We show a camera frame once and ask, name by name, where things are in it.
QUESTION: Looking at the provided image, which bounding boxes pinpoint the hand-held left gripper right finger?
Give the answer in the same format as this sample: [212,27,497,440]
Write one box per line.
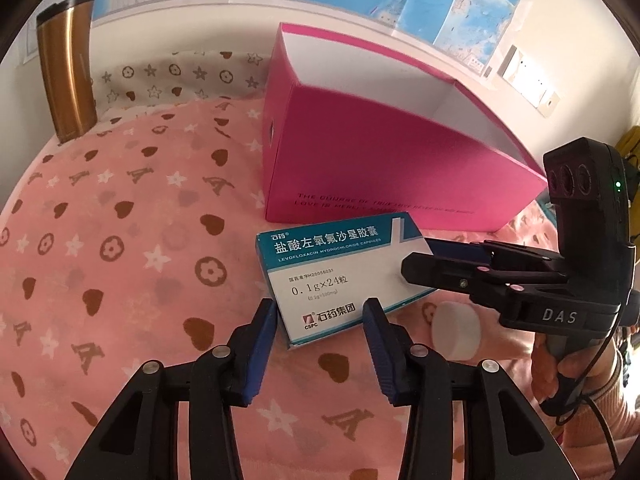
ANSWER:
[362,297,559,480]

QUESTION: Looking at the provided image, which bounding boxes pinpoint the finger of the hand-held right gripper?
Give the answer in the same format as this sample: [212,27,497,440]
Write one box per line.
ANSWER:
[400,251,527,312]
[424,239,567,275]

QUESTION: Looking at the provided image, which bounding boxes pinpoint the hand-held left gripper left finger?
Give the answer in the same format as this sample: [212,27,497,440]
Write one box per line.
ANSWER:
[64,298,279,480]

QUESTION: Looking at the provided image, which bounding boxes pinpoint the teal and white medicine box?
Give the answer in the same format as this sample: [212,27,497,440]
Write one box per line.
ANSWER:
[255,211,435,351]

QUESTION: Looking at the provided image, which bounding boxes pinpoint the pink cardboard box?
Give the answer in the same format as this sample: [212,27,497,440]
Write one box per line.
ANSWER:
[262,22,550,234]

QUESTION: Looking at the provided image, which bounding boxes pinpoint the person's right forearm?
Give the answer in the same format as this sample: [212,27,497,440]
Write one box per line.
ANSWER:
[557,352,640,480]

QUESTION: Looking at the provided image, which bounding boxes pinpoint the person's right hand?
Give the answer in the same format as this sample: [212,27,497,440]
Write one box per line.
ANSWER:
[529,332,625,407]

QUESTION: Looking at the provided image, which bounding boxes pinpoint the white bottle caps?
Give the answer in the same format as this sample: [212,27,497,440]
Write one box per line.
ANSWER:
[430,301,484,361]

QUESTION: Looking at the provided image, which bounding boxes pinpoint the yellow hanging garment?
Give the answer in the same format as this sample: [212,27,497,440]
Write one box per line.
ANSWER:
[615,125,640,241]

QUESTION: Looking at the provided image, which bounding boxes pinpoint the gold thermos bottle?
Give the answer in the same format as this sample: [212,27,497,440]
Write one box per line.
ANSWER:
[35,0,99,144]

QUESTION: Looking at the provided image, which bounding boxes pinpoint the white wall socket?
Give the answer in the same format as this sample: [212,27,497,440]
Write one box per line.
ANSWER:
[500,44,547,104]

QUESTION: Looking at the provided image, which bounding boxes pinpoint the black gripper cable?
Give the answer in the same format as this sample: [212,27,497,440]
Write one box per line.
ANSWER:
[582,290,636,471]

